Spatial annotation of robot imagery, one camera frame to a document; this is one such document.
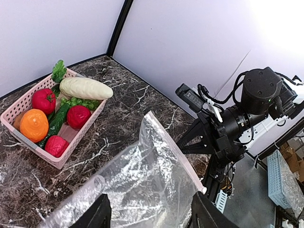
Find red toy fruit right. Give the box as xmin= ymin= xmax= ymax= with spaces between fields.
xmin=66 ymin=105 xmax=91 ymax=130

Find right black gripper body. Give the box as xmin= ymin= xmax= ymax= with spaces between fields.
xmin=198 ymin=111 xmax=245 ymax=164

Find orange toy fruit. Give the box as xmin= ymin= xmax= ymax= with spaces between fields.
xmin=19 ymin=109 xmax=49 ymax=143

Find red toy fruit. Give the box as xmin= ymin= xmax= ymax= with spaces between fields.
xmin=66 ymin=105 xmax=91 ymax=130
xmin=44 ymin=135 xmax=69 ymax=158

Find right black frame post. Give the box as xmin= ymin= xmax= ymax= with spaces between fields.
xmin=106 ymin=0 xmax=133 ymax=58

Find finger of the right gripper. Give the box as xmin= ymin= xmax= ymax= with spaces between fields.
xmin=177 ymin=119 xmax=203 ymax=149
xmin=181 ymin=136 xmax=214 ymax=154

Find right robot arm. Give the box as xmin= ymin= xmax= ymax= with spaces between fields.
xmin=175 ymin=67 xmax=304 ymax=167

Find blue plastic crate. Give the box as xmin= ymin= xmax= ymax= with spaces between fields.
xmin=267 ymin=150 xmax=304 ymax=216

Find white toy radish with leaves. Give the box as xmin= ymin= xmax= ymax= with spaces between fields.
xmin=51 ymin=60 xmax=114 ymax=100

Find green toy cucumber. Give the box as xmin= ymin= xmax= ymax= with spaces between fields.
xmin=38 ymin=103 xmax=70 ymax=149

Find clear zip top bag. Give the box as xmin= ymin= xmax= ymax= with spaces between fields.
xmin=40 ymin=112 xmax=207 ymax=228

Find pink perforated plastic basket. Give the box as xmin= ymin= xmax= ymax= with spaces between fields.
xmin=0 ymin=75 xmax=106 ymax=170

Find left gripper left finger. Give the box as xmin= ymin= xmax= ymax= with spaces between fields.
xmin=71 ymin=194 xmax=112 ymax=228

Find red toy fruit front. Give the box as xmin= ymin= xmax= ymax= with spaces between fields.
xmin=44 ymin=135 xmax=69 ymax=158

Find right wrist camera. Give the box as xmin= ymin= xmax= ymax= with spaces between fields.
xmin=175 ymin=83 xmax=225 ymax=123

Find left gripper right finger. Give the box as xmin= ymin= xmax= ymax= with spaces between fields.
xmin=191 ymin=192 xmax=238 ymax=228

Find green toy grapes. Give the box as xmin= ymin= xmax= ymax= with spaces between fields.
xmin=60 ymin=97 xmax=101 ymax=111

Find red toy tomato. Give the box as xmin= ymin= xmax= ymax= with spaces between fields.
xmin=32 ymin=88 xmax=56 ymax=115

